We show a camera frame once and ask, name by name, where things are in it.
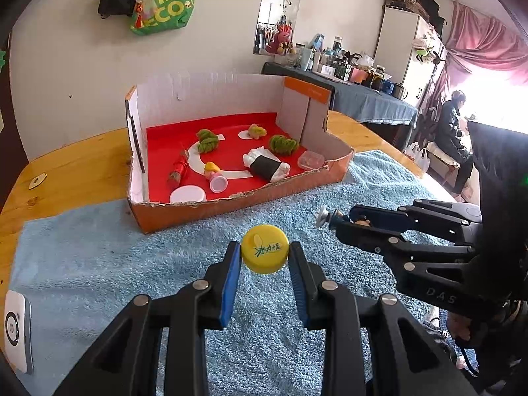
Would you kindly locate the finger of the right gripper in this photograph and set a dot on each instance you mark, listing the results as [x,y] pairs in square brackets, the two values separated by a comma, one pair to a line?
[386,243]
[423,215]

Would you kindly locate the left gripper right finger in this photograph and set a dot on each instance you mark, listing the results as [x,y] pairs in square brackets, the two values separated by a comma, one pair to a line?
[372,346]

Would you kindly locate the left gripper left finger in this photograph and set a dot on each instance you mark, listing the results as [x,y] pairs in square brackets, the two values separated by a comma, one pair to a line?
[124,359]

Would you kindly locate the yellow bottle cap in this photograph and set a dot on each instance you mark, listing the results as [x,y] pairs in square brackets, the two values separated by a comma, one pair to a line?
[264,249]

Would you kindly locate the small yellow-green plush toy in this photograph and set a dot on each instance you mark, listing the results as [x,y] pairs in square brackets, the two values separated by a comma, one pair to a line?
[256,132]

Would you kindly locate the seated person in black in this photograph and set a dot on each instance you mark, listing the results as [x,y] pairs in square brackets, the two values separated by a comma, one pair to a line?
[448,138]

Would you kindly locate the clear pink plastic box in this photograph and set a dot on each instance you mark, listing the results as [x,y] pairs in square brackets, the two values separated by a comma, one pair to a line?
[309,160]

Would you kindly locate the light blue towel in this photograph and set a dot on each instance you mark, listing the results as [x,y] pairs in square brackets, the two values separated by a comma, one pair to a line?
[80,268]

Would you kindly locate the white device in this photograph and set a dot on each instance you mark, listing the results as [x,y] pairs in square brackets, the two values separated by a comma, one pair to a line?
[17,323]

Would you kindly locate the dark green knitted toy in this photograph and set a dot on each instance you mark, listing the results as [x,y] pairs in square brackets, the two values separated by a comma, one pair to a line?
[282,145]

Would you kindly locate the black white wrapped roll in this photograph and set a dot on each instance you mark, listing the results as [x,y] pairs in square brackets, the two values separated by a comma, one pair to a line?
[261,162]

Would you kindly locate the blue-covered side table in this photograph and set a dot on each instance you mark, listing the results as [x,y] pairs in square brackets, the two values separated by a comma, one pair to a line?
[358,102]

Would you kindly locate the pink yellow small figurine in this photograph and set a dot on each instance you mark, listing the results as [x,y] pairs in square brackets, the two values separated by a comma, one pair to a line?
[217,181]

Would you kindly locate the pink curtain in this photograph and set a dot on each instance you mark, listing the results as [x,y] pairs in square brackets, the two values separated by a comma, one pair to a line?
[486,60]

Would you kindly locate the white wardrobe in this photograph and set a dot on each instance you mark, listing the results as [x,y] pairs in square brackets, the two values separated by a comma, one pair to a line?
[409,46]

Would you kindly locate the white round lid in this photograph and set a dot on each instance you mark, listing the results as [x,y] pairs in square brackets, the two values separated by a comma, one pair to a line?
[187,194]

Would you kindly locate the orange white cardboard box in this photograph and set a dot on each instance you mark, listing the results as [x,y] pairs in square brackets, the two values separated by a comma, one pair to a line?
[165,113]

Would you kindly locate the small wooden tag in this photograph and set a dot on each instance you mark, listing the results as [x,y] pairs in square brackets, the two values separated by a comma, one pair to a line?
[36,181]

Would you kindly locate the red foil cracker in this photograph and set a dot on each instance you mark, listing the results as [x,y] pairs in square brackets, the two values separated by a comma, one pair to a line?
[178,171]

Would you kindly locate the green tote bag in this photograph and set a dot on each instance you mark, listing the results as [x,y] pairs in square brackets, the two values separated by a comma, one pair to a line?
[154,16]

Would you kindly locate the wall mirror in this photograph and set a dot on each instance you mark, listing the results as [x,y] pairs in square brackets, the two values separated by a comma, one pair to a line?
[275,26]

